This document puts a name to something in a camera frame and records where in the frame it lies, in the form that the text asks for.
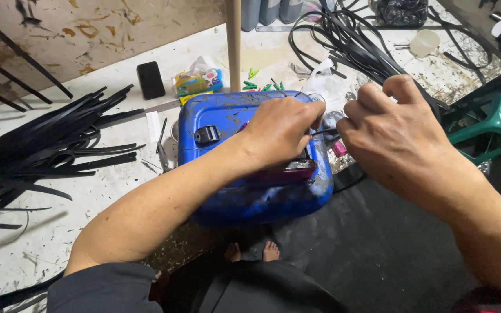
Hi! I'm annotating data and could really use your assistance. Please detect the black smartphone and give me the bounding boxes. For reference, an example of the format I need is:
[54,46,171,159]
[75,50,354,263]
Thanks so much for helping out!
[137,61,166,101]

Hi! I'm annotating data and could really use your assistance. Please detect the thin black strap piece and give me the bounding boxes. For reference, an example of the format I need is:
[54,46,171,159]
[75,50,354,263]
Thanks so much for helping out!
[311,127,341,138]

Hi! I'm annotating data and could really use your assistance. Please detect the pile of cut black straps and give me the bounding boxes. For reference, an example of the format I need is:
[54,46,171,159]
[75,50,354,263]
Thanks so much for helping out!
[0,84,147,245]

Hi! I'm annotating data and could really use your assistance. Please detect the long metal ruler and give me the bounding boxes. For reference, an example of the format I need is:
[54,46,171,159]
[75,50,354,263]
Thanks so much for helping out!
[97,99,182,130]

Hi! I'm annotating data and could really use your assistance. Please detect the tangle of long black straps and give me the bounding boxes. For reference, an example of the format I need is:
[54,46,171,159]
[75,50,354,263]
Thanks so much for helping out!
[288,0,493,114]

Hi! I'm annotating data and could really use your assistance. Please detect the row of dark grey bottles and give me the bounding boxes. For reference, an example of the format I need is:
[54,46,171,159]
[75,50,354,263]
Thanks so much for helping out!
[240,0,304,32]

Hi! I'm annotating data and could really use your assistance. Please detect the person's foot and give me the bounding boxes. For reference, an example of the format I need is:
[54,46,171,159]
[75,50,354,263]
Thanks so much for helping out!
[262,240,281,262]
[224,242,242,263]

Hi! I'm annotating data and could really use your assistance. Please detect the flat metal bar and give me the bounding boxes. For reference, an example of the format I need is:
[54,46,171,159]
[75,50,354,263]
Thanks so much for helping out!
[256,24,451,32]

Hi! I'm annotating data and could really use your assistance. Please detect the colourful tissue packet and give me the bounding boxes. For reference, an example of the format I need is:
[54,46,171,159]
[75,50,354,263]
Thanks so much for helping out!
[174,56,224,105]

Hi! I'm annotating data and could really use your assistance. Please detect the white plastic cup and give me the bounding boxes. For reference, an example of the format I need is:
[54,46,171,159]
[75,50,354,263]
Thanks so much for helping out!
[393,29,442,58]

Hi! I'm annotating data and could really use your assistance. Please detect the black rubber sheet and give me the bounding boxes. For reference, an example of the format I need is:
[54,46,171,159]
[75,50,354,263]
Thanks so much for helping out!
[272,163,501,313]

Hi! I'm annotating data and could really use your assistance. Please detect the person's right hand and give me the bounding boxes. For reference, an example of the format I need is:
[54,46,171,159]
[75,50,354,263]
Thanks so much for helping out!
[337,75,458,193]

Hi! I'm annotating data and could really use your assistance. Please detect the person's left hand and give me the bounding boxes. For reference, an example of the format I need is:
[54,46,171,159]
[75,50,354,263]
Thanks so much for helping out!
[242,97,326,174]

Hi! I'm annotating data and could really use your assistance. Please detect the person's dark clothing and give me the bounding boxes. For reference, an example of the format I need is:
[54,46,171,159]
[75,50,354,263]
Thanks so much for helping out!
[46,260,348,313]

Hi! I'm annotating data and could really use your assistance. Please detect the person's left foot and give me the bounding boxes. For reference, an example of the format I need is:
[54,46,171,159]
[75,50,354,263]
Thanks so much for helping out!
[224,242,242,263]

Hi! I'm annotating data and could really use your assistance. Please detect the white plastic bag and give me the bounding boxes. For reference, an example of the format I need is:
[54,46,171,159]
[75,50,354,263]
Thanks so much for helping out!
[302,58,349,110]

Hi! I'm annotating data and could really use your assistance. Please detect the metal scissors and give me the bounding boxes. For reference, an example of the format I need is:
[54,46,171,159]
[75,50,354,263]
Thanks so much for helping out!
[155,117,173,174]

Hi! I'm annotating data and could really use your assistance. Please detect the black strips leaning on wall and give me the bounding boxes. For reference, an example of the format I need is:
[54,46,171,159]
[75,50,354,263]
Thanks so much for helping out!
[0,6,74,131]

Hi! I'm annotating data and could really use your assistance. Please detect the group of green plastic clips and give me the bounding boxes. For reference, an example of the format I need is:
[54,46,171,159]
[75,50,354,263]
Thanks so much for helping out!
[242,67,286,92]

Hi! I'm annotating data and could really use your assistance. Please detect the round grey lid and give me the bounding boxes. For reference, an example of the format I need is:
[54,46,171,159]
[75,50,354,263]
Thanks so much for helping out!
[321,110,347,142]

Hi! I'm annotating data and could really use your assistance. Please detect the wooden pole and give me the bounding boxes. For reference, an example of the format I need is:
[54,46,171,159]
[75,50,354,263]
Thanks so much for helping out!
[225,0,242,93]

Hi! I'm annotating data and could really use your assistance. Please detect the blue plastic jerrycan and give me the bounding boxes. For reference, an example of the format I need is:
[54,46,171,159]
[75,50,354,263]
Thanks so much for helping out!
[177,90,335,228]

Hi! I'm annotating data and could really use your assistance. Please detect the black plastic bag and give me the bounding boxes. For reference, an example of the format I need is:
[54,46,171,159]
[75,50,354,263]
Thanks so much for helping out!
[371,0,429,28]

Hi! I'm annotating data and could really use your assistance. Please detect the white paper slip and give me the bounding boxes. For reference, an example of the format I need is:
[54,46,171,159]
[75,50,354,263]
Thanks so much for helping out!
[146,111,162,143]

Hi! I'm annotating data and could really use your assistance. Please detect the person's right foot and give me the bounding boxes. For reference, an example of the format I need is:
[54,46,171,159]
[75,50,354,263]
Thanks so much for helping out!
[262,240,281,262]

